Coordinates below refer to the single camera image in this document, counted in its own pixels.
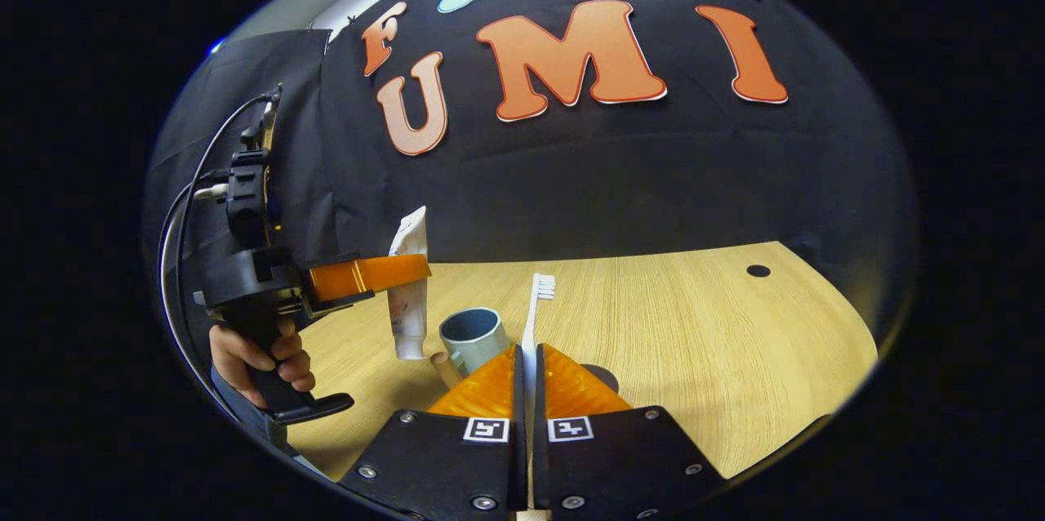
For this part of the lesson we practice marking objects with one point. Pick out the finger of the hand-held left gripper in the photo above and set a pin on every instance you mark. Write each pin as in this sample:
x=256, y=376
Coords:
x=375, y=274

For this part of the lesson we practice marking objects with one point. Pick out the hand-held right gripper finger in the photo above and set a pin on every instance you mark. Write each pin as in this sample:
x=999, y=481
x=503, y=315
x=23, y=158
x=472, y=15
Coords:
x=540, y=402
x=519, y=398

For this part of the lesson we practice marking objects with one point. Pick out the white toothpaste tube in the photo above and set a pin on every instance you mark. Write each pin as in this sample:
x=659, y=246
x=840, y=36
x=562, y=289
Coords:
x=408, y=325

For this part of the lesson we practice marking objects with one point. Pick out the brown round coaster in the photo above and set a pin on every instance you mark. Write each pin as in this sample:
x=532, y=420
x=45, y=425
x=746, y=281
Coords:
x=604, y=378

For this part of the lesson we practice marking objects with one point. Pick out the white toothbrush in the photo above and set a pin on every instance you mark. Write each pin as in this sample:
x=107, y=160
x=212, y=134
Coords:
x=532, y=325

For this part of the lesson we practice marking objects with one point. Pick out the wooden desktop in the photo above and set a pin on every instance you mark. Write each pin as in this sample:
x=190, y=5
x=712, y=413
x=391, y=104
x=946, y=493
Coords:
x=718, y=341

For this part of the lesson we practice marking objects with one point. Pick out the black backdrop cloth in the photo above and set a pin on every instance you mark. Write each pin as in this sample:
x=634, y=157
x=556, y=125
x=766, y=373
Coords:
x=612, y=178

